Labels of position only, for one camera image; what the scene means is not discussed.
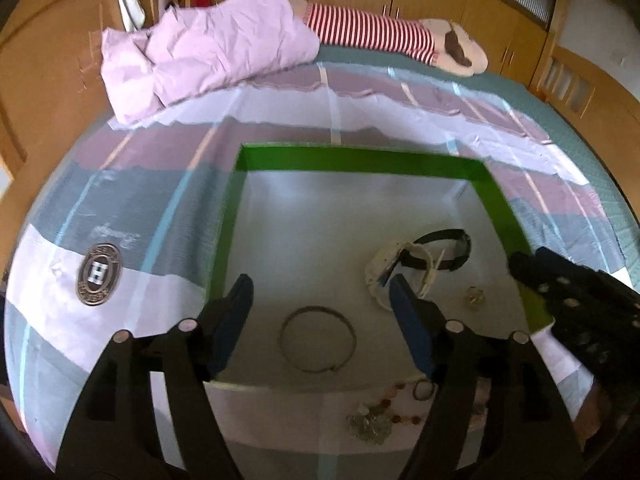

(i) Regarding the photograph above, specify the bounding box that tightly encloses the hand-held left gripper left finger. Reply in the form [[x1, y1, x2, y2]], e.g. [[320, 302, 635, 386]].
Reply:
[[56, 274, 255, 480]]

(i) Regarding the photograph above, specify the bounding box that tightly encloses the person's right forearm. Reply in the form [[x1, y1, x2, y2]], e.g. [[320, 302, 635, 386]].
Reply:
[[572, 382, 621, 453]]

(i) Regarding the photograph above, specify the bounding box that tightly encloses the thin metal wire bangle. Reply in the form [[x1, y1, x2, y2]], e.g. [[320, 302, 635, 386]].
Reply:
[[280, 306, 357, 374]]

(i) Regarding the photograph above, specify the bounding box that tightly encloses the striped plush toy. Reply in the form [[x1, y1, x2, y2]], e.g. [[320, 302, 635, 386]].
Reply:
[[292, 2, 488, 78]]

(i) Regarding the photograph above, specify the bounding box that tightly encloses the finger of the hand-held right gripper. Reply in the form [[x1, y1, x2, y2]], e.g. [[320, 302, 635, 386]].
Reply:
[[536, 247, 640, 322], [509, 251, 640, 387]]

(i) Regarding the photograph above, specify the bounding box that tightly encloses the brown beaded bracelet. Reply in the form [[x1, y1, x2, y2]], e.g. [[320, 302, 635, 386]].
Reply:
[[372, 381, 426, 425]]

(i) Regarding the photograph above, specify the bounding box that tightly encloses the white wrist watch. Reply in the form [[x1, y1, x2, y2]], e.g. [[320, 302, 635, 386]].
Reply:
[[365, 240, 436, 311]]

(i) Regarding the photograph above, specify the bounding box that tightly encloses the pink quilt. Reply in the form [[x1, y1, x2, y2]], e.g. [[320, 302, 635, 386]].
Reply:
[[101, 0, 321, 126]]

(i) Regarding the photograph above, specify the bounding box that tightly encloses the plaid bed sheet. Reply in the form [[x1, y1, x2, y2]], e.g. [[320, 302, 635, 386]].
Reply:
[[2, 60, 628, 480]]

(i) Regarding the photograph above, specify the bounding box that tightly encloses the clear crystal brooch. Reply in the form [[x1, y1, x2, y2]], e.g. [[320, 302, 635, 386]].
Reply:
[[347, 402, 393, 445]]

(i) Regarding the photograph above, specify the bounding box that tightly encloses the black wrist watch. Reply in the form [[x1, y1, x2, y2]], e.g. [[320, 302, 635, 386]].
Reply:
[[402, 229, 473, 273]]

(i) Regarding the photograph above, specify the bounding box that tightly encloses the green cardboard box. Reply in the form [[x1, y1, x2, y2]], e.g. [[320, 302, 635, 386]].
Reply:
[[207, 144, 557, 392]]

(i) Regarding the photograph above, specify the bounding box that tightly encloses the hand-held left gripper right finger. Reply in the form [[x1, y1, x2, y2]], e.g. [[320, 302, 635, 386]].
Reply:
[[389, 274, 586, 480]]

